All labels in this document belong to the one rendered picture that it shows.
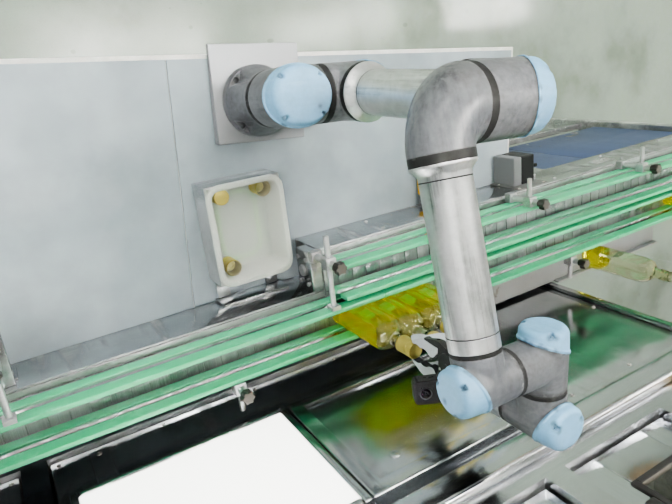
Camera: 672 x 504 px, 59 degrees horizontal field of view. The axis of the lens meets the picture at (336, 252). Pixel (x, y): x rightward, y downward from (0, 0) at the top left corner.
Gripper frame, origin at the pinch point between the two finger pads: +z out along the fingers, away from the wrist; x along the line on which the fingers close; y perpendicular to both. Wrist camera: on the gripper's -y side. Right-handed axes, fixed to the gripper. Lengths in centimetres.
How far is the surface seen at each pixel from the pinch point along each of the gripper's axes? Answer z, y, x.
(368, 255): 20.3, 3.7, 13.6
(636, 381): -21.5, 40.0, -11.1
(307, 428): 7.2, -21.0, -13.6
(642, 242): 27, 115, -8
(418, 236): 23.1, 19.8, 14.1
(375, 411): 3.8, -7.1, -13.3
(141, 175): 40, -38, 35
